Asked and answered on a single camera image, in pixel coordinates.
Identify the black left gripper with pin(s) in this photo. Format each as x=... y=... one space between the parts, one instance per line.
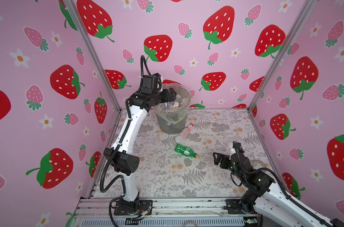
x=171 y=97

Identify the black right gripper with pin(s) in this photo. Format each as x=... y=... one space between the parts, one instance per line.
x=222 y=164

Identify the clear bottle yellow label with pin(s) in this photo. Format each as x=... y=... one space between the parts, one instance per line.
x=176 y=102

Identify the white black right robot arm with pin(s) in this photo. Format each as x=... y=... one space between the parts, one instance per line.
x=267 y=196

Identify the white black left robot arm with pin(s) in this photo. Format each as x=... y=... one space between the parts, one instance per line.
x=121 y=163

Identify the clear green bin liner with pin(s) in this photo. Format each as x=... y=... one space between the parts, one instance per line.
x=175 y=111

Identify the silver mesh waste bin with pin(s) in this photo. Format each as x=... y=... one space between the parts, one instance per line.
x=172 y=129

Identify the green Sprite bottle yellow cap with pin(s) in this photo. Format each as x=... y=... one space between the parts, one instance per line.
x=186 y=151

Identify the white bottle red cap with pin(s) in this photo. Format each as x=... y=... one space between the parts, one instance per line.
x=184 y=133

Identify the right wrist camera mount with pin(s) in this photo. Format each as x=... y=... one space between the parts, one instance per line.
x=235 y=147

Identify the aluminium frame post left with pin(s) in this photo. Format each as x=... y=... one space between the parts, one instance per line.
x=75 y=16

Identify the aluminium frame post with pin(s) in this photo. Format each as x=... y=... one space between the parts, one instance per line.
x=75 y=16
x=303 y=15

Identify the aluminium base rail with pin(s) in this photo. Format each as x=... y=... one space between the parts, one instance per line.
x=166 y=212

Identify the aluminium frame post right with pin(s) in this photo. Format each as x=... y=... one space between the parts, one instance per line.
x=303 y=15

